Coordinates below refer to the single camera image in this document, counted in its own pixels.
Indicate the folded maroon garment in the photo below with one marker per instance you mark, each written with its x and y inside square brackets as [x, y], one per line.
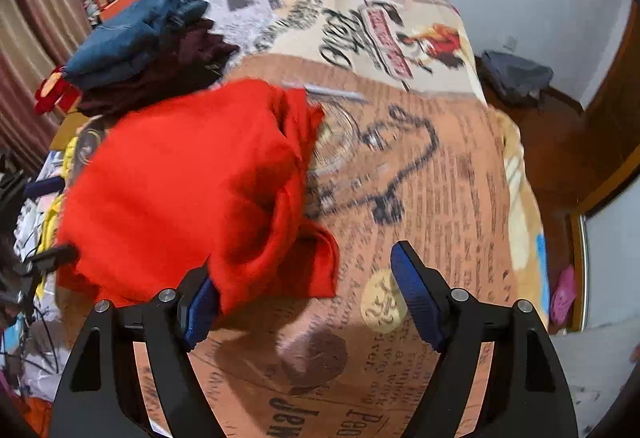
[180, 62]

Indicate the yellow cloth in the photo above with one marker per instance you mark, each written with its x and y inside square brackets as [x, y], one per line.
[57, 198]

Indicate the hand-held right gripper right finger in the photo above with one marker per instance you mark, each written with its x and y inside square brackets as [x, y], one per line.
[415, 298]

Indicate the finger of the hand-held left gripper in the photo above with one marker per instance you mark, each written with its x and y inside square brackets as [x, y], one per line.
[52, 254]

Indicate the mustard paw print mat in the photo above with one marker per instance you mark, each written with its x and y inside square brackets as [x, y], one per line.
[70, 126]

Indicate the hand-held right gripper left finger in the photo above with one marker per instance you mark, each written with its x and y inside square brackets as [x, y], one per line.
[200, 313]

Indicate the striped brown curtain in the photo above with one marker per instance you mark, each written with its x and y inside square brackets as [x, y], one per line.
[40, 42]

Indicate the pink slipper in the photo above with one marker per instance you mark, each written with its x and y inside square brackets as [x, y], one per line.
[562, 295]

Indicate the red plush flower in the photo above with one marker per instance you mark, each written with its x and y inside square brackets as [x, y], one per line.
[55, 92]

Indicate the orange box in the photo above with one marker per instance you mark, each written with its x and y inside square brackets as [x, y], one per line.
[120, 3]

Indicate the grey backpack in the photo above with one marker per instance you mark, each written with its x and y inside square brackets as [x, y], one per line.
[517, 77]

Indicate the red zip jacket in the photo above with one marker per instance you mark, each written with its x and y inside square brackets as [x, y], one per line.
[190, 188]

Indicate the white wall socket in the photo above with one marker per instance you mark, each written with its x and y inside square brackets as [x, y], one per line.
[511, 43]

